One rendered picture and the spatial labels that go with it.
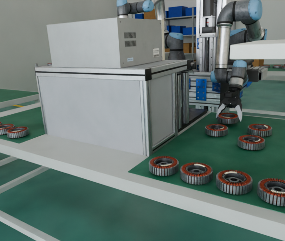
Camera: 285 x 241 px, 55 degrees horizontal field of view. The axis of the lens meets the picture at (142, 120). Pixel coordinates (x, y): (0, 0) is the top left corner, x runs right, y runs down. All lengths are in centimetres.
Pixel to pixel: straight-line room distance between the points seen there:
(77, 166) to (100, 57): 48
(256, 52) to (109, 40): 67
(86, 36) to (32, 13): 644
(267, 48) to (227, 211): 46
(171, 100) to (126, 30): 38
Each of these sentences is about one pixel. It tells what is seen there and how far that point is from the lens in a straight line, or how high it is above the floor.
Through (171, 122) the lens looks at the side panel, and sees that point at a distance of 134.
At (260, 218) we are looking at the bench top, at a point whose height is 75.
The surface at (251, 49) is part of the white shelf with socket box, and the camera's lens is 71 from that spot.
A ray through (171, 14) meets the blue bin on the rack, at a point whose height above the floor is 187.
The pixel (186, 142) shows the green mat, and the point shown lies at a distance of 131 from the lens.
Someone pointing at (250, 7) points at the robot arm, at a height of 137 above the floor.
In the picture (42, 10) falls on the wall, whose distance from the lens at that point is 790.
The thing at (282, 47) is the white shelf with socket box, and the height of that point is 120.
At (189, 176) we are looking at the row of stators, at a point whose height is 78.
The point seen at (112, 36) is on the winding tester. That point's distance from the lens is 119.
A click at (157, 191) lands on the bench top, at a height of 74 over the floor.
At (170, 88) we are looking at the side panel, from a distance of 130.
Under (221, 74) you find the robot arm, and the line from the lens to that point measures 178.
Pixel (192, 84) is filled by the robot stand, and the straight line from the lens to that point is 231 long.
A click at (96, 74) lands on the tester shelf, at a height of 109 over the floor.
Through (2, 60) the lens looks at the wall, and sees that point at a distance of 711.
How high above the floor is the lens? 123
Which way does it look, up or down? 17 degrees down
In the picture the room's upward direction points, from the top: 3 degrees counter-clockwise
